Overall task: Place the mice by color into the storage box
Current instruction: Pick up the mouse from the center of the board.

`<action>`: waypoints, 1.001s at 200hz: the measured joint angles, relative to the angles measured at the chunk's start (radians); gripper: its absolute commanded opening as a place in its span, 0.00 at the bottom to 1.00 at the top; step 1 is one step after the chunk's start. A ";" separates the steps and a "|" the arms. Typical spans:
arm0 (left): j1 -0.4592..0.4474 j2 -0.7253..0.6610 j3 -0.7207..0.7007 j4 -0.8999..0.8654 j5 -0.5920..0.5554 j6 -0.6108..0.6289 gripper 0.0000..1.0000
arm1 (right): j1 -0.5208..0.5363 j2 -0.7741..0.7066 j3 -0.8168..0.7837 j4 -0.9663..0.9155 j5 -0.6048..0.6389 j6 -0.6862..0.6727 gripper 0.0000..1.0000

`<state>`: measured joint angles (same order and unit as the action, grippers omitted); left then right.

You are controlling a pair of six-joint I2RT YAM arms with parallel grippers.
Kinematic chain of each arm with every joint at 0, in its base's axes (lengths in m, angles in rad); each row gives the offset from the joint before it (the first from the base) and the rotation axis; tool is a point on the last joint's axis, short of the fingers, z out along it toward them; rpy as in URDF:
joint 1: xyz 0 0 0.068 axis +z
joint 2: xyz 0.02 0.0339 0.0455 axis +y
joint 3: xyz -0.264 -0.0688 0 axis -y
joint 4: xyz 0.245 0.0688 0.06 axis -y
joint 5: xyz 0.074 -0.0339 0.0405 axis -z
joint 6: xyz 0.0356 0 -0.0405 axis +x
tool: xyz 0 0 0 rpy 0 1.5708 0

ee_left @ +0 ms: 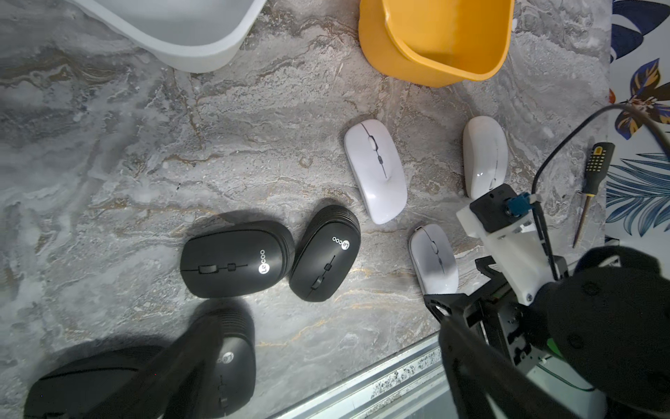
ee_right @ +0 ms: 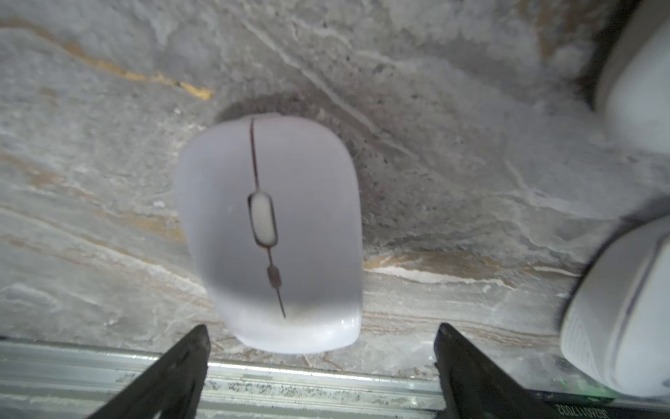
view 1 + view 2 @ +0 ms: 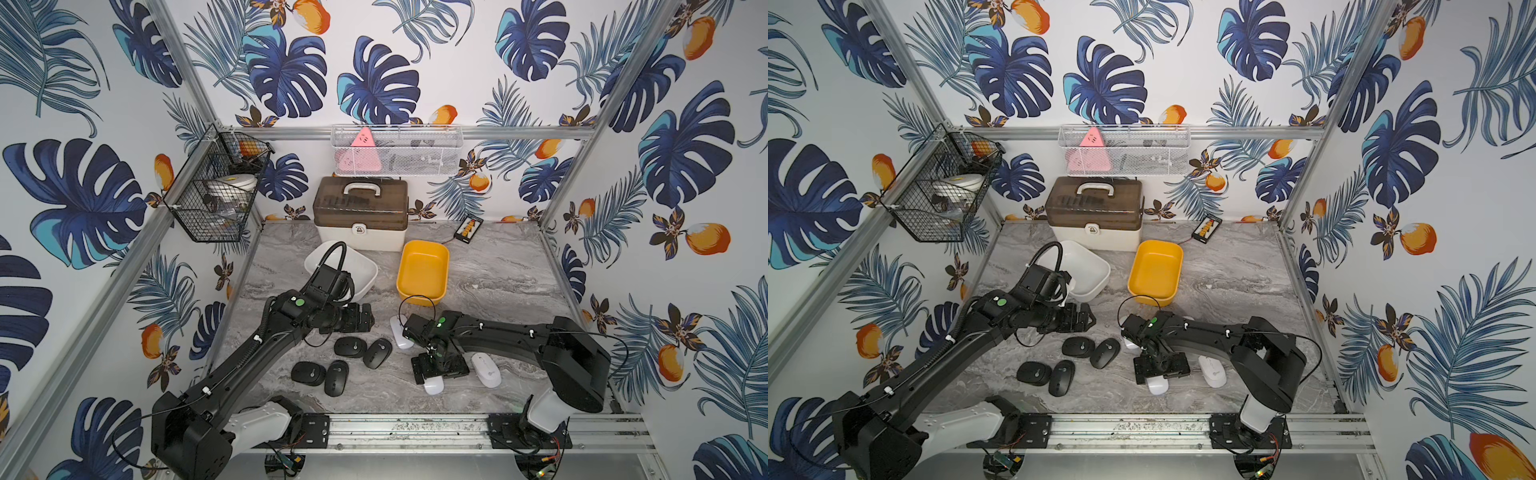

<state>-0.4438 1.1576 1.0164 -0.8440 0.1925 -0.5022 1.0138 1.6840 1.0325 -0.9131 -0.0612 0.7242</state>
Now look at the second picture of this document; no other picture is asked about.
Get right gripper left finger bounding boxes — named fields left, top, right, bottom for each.
left=91, top=325, right=210, bottom=418

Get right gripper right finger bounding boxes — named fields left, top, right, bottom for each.
left=434, top=323, right=555, bottom=418

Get white mouse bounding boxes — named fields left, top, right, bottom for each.
left=174, top=113, right=363, bottom=354
left=560, top=216, right=669, bottom=398
left=595, top=0, right=669, bottom=155

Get aluminium front rail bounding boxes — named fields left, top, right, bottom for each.
left=1, top=338, right=669, bottom=418

